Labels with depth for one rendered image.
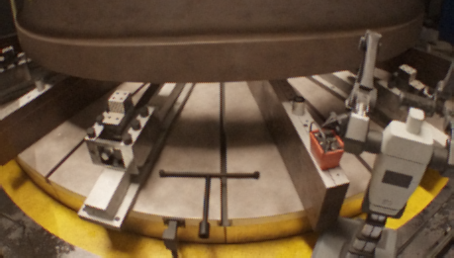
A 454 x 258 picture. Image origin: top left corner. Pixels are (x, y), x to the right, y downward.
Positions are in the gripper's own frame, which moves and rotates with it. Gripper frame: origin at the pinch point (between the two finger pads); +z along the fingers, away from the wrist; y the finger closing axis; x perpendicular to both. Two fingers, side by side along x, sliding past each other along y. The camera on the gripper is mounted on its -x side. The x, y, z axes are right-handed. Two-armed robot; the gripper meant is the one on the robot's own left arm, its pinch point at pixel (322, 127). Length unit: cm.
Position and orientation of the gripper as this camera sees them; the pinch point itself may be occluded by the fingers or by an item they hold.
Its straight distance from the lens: 183.8
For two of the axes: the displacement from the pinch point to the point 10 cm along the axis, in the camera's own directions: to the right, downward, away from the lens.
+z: -9.5, 3.1, -0.4
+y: -2.2, -5.6, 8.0
